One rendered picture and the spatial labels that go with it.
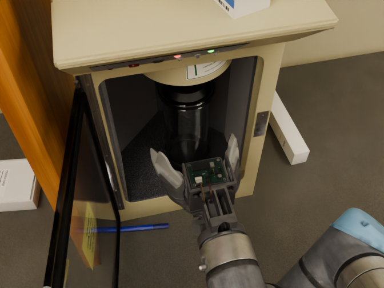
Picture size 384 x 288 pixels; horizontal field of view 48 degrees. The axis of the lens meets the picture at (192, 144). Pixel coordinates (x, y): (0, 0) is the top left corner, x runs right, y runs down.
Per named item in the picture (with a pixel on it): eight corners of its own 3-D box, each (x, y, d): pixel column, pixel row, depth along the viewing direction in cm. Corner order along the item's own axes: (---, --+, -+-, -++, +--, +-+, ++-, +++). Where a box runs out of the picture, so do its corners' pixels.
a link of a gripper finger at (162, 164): (150, 131, 70) (191, 162, 66) (152, 152, 74) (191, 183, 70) (135, 142, 68) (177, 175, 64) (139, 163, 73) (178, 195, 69)
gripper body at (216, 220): (228, 150, 65) (252, 220, 58) (224, 181, 72) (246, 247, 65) (179, 159, 64) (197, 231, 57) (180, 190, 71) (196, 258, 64)
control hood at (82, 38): (67, 63, 59) (48, -1, 51) (290, 30, 63) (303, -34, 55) (72, 125, 52) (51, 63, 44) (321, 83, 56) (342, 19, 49)
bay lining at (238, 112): (112, 117, 105) (83, -12, 77) (214, 100, 109) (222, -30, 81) (126, 202, 90) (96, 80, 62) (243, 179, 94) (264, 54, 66)
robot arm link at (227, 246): (255, 275, 62) (200, 287, 61) (245, 246, 65) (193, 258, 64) (261, 254, 56) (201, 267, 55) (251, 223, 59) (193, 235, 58)
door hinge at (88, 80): (112, 211, 92) (72, 76, 61) (124, 208, 92) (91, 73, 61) (114, 217, 91) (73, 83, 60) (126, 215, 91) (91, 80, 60)
